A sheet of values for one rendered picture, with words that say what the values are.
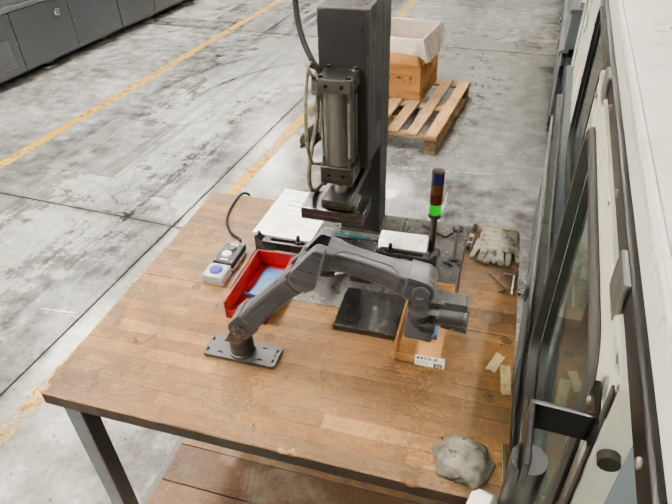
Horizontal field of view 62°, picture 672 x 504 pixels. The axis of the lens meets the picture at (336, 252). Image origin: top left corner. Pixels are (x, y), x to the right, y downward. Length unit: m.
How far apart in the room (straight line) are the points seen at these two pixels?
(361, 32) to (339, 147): 0.28
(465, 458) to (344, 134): 0.81
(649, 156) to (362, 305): 1.01
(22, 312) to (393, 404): 2.41
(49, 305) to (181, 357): 1.90
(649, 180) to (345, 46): 0.94
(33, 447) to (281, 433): 1.56
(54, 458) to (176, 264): 1.11
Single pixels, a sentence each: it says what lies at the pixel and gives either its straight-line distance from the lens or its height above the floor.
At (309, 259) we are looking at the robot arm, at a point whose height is 1.28.
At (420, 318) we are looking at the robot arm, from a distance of 1.23.
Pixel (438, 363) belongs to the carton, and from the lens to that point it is 1.45.
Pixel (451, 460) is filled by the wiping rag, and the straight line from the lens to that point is 1.29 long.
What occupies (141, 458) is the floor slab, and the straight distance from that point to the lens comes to 2.52.
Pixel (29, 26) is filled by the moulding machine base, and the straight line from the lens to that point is 6.83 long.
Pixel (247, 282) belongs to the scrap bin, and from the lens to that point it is 1.70.
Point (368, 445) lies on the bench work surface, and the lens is 1.32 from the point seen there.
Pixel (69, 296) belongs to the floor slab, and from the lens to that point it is 3.38.
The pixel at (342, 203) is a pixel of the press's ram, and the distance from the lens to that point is 1.53.
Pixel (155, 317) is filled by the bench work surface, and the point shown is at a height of 0.90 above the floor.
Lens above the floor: 1.99
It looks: 37 degrees down
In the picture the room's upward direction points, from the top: 2 degrees counter-clockwise
